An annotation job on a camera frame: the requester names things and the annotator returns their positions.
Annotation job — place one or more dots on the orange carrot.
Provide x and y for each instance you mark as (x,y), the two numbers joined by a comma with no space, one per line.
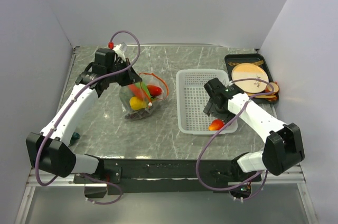
(136,90)

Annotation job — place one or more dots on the peach and cream plate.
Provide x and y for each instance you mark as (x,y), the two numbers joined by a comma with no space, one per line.
(246,75)

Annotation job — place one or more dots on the white plastic perforated basket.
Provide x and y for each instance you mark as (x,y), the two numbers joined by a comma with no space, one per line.
(192,98)

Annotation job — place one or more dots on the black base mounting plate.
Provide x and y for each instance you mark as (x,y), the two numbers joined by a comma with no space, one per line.
(142,176)

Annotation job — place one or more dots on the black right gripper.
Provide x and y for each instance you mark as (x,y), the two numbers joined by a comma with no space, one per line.
(210,109)

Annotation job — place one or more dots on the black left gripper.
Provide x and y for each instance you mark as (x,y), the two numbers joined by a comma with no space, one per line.
(132,77)

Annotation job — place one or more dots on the yellow bell pepper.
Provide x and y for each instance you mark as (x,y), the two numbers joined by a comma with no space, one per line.
(137,104)

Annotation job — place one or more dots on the gold spoon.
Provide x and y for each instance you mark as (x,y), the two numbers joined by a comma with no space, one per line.
(233,63)

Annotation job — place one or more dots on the dark green ceramic mug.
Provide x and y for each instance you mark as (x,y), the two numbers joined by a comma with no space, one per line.
(75,137)

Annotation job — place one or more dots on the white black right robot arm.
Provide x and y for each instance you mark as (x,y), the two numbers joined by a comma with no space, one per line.
(283,145)

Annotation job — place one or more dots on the black rectangular tray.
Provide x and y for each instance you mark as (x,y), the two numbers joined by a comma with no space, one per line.
(249,58)

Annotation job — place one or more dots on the red orange mango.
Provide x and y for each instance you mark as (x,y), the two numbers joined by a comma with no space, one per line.
(154,90)

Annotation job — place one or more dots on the aluminium frame rail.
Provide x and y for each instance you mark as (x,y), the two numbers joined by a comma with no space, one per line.
(294,176)

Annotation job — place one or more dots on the green bitter gourd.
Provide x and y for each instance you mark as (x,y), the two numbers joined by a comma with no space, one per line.
(145,90)

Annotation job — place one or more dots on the dark purple grape bunch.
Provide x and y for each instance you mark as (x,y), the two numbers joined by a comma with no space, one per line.
(137,115)

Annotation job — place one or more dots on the gold knife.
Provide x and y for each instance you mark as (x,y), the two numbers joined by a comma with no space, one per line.
(258,63)

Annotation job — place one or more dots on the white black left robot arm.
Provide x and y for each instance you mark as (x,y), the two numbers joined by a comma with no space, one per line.
(49,149)

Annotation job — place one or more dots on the brown ceramic cup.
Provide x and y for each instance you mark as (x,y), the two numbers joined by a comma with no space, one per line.
(272,88)

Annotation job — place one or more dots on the green netted melon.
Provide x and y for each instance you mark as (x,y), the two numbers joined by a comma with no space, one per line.
(125,94)

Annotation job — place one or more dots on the clear zip top bag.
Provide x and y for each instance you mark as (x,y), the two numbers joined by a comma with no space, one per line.
(154,102)

